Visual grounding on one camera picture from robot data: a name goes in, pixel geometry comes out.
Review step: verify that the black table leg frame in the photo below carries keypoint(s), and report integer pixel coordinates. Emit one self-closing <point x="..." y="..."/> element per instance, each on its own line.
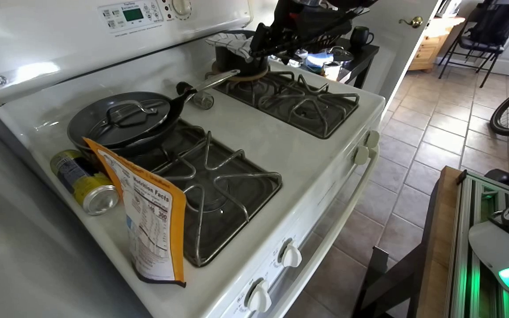
<point x="378" y="276"/>

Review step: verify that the white device with black top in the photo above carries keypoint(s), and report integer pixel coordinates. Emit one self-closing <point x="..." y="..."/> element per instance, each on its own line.
<point x="495" y="248"/>

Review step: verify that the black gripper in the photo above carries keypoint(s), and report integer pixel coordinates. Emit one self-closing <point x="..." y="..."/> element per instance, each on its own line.
<point x="309" y="23"/>

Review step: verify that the wooden crate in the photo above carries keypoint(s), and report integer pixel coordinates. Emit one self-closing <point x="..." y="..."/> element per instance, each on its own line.
<point x="431" y="46"/>

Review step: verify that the white stove knob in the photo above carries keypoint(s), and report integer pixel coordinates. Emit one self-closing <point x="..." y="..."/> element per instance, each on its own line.
<point x="371" y="138"/>
<point x="290" y="255"/>
<point x="258" y="295"/>
<point x="360" y="154"/>

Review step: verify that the orange dried mango pouch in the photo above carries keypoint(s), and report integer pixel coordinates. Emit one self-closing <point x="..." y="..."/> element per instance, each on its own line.
<point x="148" y="230"/>

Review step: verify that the white gas stove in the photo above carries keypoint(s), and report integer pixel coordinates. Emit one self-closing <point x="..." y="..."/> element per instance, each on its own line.
<point x="277" y="147"/>

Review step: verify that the black bag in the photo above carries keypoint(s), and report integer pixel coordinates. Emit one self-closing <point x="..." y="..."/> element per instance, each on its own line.
<point x="495" y="23"/>

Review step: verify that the black burner grate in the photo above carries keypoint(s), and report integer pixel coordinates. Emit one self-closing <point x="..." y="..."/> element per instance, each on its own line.
<point x="247" y="175"/>
<point x="300" y="99"/>

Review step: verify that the aluminium frame with green light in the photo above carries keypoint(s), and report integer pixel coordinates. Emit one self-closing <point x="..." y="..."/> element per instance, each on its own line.
<point x="463" y="265"/>

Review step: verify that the oven control panel with display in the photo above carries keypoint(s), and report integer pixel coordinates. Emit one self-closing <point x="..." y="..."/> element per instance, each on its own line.
<point x="132" y="13"/>

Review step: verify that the white door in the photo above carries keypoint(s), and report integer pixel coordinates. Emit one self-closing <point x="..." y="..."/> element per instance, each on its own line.
<point x="392" y="59"/>

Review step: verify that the white oven dial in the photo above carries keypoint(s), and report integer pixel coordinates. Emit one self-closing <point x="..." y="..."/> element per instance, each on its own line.
<point x="180" y="6"/>

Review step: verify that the wooden table top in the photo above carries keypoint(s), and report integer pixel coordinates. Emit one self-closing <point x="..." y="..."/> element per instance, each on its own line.
<point x="440" y="235"/>

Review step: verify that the brass door knob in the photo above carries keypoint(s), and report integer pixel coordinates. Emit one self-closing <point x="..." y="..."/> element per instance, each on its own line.
<point x="412" y="21"/>

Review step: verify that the black folding chair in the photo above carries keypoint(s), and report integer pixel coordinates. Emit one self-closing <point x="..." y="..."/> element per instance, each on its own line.
<point x="459" y="46"/>

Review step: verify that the black mug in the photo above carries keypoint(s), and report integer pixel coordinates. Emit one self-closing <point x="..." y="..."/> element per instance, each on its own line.
<point x="360" y="36"/>

